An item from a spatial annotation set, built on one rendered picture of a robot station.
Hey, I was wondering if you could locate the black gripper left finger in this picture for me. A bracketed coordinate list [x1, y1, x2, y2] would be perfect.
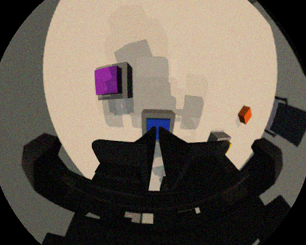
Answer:
[91, 126, 156, 191]

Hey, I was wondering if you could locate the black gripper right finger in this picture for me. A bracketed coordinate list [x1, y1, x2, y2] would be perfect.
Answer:
[158, 126, 230, 191]

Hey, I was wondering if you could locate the purple button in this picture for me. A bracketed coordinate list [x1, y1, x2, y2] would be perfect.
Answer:
[94, 62, 133, 101]

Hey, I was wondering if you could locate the orange block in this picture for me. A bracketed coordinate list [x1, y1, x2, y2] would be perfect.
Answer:
[238, 105, 252, 123]

